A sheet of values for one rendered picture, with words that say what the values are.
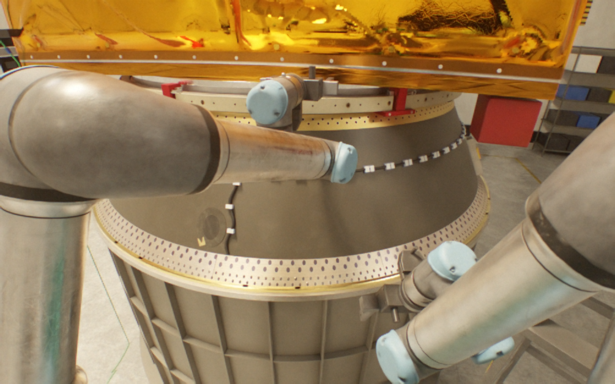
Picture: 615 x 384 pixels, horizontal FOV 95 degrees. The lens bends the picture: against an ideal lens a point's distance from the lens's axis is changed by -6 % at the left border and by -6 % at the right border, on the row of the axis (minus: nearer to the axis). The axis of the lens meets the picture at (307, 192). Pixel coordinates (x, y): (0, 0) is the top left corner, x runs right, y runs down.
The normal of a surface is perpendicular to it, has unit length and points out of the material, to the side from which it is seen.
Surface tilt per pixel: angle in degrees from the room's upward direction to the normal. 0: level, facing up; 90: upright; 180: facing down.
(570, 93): 90
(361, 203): 62
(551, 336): 0
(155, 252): 43
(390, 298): 24
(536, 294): 100
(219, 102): 90
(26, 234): 75
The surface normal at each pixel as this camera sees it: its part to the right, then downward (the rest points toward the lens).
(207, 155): 0.84, 0.21
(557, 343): 0.01, -0.88
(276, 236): -0.02, 0.00
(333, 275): 0.11, -0.33
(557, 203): -0.96, -0.23
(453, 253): 0.17, -0.62
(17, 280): 0.14, 0.18
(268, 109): -0.25, 0.45
